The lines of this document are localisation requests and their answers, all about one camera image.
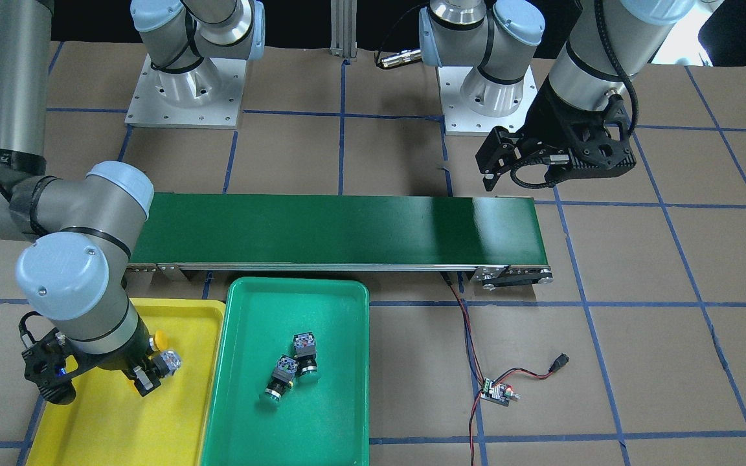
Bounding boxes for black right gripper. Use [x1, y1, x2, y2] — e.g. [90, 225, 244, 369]
[21, 327, 162, 405]

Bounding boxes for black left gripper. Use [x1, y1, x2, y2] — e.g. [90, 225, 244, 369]
[475, 83, 637, 192]

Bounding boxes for yellow push button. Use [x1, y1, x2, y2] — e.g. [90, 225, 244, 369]
[149, 329, 183, 379]

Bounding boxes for green push button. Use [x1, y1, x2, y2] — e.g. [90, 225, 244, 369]
[292, 331, 321, 384]
[258, 354, 299, 408]

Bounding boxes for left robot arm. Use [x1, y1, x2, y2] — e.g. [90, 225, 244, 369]
[418, 1, 695, 192]

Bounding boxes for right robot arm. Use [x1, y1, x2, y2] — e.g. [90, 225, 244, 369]
[0, 1, 181, 405]

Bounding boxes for yellow plastic tray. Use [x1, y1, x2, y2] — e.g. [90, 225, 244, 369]
[27, 298, 225, 465]

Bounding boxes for green conveyor belt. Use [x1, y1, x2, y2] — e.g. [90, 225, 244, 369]
[128, 194, 553, 290]

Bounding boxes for green plastic tray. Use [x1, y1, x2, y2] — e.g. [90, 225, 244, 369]
[201, 278, 369, 465]

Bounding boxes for small green controller board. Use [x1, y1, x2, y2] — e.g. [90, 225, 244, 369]
[479, 377, 521, 407]

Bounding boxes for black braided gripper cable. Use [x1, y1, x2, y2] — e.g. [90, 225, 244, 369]
[509, 152, 571, 191]

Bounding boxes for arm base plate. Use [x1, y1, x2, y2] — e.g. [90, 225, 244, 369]
[436, 66, 537, 136]
[125, 57, 249, 129]

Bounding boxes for red black controller wires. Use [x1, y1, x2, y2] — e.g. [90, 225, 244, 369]
[441, 271, 571, 466]

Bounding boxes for aluminium frame post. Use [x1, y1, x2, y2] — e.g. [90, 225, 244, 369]
[329, 0, 357, 61]

